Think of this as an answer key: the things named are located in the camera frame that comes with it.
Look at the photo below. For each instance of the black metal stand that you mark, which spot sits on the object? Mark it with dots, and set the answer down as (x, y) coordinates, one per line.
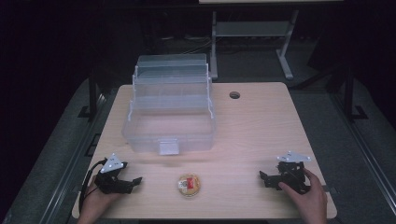
(350, 93)
(92, 93)

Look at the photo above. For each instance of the round yellow red-label snack packet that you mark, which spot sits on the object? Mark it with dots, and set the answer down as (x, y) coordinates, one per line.
(189, 184)

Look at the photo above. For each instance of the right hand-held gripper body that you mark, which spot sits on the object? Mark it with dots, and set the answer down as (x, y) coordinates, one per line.
(292, 172)

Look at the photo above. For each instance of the grey metal stand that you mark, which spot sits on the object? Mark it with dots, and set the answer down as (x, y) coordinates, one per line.
(249, 29)

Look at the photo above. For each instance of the person's left hand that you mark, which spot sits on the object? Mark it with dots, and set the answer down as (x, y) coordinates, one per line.
(96, 199)

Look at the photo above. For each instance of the person's right hand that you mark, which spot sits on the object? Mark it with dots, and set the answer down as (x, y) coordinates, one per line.
(308, 196)

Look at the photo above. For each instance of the clear plastic tiered storage box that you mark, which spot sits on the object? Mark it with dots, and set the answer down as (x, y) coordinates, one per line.
(169, 124)

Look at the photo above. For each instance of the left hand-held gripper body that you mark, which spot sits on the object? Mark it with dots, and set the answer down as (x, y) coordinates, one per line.
(111, 169)

